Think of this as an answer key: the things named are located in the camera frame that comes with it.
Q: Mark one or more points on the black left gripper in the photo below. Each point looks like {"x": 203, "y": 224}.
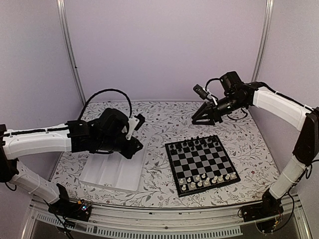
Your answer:
{"x": 130, "y": 152}

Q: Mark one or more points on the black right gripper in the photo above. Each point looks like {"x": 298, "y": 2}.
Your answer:
{"x": 208, "y": 110}

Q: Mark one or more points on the white plastic tray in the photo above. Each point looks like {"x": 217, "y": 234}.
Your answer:
{"x": 114, "y": 171}

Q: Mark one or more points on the black white chessboard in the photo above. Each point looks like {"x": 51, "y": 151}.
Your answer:
{"x": 196, "y": 156}

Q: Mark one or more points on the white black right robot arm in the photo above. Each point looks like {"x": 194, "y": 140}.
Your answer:
{"x": 268, "y": 127}

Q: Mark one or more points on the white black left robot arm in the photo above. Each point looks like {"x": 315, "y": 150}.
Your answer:
{"x": 17, "y": 143}

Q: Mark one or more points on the floral patterned table mat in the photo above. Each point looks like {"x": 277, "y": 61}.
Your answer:
{"x": 169, "y": 122}

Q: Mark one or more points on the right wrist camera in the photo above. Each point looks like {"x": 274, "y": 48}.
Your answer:
{"x": 205, "y": 94}

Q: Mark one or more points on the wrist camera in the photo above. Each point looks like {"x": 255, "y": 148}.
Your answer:
{"x": 205, "y": 94}
{"x": 135, "y": 122}

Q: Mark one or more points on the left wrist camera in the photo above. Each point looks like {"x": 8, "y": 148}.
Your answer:
{"x": 135, "y": 122}

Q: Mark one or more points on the aluminium front rail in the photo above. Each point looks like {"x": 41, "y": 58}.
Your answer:
{"x": 121, "y": 222}

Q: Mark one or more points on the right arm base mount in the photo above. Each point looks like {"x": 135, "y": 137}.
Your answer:
{"x": 269, "y": 210}

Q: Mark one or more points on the right aluminium frame post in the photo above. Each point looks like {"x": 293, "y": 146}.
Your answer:
{"x": 265, "y": 30}

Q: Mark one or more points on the aluminium frame post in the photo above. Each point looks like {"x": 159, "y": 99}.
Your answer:
{"x": 68, "y": 44}
{"x": 265, "y": 30}

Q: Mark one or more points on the left aluminium frame post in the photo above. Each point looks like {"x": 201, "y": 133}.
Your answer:
{"x": 68, "y": 44}

